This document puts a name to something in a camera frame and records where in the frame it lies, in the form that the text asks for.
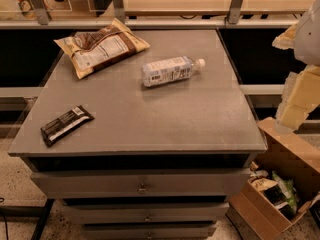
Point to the clear plastic water bottle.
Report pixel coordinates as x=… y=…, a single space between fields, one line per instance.
x=170 y=70

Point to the tan snack bag in box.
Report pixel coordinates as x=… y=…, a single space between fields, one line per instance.
x=263 y=184

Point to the top drawer front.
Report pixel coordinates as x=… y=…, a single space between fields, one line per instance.
x=145 y=183

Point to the middle drawer front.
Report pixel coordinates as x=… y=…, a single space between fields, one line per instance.
x=145 y=213

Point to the green snack bag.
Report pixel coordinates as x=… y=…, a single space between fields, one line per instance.
x=287 y=190

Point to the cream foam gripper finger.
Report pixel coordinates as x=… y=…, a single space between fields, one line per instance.
x=300 y=96
x=286 y=40

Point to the open cardboard box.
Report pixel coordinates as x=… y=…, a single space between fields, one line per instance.
x=290 y=157

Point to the drawer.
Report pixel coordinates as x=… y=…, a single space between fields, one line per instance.
x=145 y=183
x=145 y=213
x=149 y=232

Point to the black rxbar chocolate bar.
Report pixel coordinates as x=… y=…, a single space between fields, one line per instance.
x=64 y=124

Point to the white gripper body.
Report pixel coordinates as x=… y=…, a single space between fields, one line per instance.
x=308 y=37

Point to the metal shelf rail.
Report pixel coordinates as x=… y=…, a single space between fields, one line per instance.
x=149 y=14

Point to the bottom drawer front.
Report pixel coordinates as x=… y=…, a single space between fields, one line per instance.
x=149 y=232

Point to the grey drawer cabinet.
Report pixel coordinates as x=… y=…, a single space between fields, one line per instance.
x=203 y=122

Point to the tan brown snack bag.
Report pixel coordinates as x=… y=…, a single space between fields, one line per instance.
x=93 y=51

